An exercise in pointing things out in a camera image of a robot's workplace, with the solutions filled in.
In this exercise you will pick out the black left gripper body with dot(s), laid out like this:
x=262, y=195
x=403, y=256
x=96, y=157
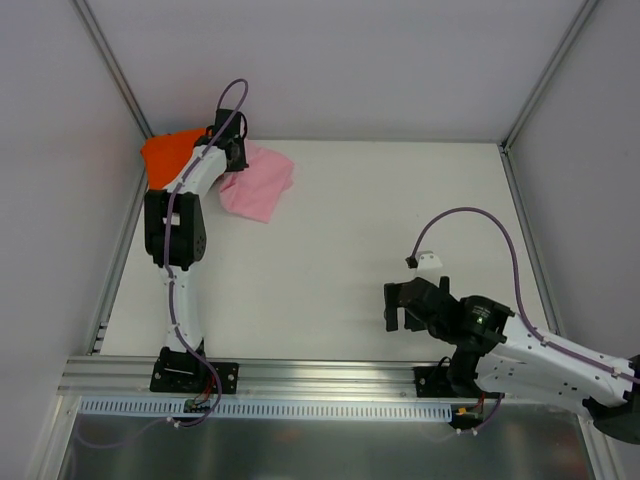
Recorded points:
x=235, y=156

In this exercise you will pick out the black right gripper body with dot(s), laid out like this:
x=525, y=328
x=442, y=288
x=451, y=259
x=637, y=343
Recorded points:
x=406, y=300

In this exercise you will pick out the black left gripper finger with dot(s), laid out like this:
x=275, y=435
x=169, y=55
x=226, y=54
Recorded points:
x=240, y=155
x=232, y=161

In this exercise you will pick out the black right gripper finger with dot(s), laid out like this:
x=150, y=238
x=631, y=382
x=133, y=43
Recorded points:
x=391, y=317
x=392, y=293

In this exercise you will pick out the pink t-shirt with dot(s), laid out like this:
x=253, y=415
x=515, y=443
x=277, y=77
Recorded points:
x=254, y=192

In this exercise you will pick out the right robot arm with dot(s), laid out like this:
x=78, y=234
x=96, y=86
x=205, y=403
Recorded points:
x=496, y=353

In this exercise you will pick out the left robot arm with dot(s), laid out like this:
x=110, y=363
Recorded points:
x=175, y=238

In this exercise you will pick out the folded orange t-shirt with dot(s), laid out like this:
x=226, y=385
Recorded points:
x=166, y=155

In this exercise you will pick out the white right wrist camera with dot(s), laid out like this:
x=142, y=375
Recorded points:
x=424, y=261

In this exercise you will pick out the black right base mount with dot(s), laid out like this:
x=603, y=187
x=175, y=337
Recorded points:
x=432, y=382

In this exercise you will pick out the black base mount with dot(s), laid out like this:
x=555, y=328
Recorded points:
x=432, y=382
x=181, y=372

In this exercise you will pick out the left aluminium frame post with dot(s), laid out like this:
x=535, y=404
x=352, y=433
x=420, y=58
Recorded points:
x=103, y=48

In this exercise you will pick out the aluminium frame post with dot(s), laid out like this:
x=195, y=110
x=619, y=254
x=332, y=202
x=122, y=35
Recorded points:
x=571, y=35
x=103, y=48

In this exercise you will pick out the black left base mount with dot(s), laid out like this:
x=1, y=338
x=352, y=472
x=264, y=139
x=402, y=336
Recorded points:
x=181, y=372

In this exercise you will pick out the aluminium mounting rail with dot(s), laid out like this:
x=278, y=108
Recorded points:
x=258, y=378

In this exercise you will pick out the white slotted cable duct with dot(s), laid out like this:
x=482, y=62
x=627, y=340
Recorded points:
x=233, y=408

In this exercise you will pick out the right aluminium frame post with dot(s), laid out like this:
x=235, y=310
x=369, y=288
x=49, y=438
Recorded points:
x=571, y=35

